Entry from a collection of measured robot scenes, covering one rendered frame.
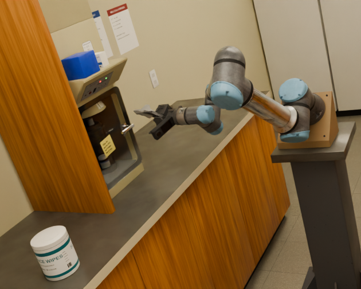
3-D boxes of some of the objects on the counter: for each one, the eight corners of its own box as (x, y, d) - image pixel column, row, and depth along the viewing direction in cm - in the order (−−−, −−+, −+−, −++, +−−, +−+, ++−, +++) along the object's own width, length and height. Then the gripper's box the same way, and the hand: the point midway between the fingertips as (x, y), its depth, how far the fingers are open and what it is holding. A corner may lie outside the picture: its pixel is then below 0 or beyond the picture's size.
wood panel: (34, 210, 234) (-104, -103, 185) (38, 207, 236) (-96, -103, 188) (112, 214, 207) (-25, -151, 159) (116, 210, 210) (-18, -150, 161)
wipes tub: (38, 279, 175) (22, 245, 170) (62, 257, 185) (47, 223, 180) (63, 283, 168) (48, 248, 163) (87, 260, 178) (73, 225, 173)
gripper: (192, 124, 217) (156, 126, 228) (173, 92, 205) (136, 96, 216) (186, 137, 212) (149, 140, 223) (167, 106, 200) (128, 110, 211)
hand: (140, 123), depth 218 cm, fingers open, 14 cm apart
